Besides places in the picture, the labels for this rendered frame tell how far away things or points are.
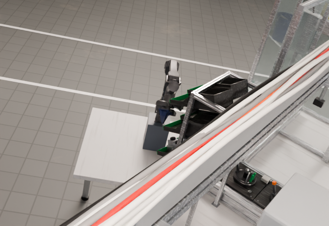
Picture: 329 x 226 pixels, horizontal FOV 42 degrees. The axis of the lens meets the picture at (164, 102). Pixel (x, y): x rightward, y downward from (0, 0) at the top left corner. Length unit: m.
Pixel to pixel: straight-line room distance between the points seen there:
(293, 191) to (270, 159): 1.98
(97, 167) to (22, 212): 1.05
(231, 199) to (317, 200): 1.46
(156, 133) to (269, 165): 0.81
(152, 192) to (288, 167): 2.51
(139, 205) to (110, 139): 2.24
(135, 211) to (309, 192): 0.63
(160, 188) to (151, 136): 2.11
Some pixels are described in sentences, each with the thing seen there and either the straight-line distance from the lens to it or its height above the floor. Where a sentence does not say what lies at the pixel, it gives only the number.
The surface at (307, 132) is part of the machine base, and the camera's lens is 3.54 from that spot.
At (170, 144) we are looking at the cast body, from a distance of 2.26.
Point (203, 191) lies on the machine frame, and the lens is 0.82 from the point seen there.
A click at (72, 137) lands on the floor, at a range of 4.18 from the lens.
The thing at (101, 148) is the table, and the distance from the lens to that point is 2.75.
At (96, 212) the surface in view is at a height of 2.18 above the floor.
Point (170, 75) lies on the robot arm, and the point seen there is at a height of 1.50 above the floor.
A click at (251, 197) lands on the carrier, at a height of 0.97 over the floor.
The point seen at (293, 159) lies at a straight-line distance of 3.18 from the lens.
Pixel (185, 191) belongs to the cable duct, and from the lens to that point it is 0.73.
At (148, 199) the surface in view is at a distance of 0.60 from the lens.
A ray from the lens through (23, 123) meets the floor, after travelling 4.32.
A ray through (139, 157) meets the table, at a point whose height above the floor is 0.86.
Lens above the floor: 2.61
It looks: 32 degrees down
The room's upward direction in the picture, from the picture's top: 14 degrees clockwise
